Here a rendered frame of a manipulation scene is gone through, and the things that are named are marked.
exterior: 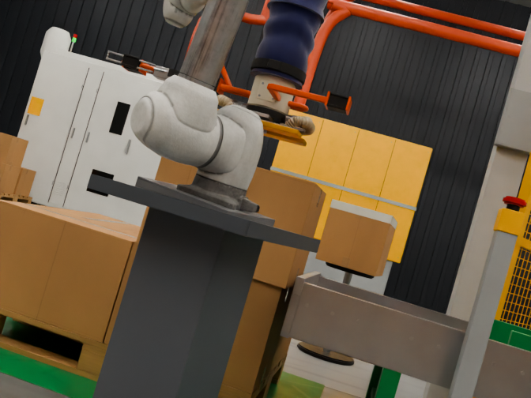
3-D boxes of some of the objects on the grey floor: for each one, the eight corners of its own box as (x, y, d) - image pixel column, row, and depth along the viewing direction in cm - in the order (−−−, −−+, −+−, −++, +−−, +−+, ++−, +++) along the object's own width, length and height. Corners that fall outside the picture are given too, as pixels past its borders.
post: (432, 531, 202) (521, 215, 205) (434, 540, 195) (525, 213, 199) (410, 522, 203) (498, 208, 207) (411, 531, 197) (502, 207, 200)
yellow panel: (381, 306, 1053) (424, 155, 1061) (386, 312, 963) (434, 148, 971) (247, 265, 1075) (291, 118, 1083) (240, 268, 985) (288, 108, 993)
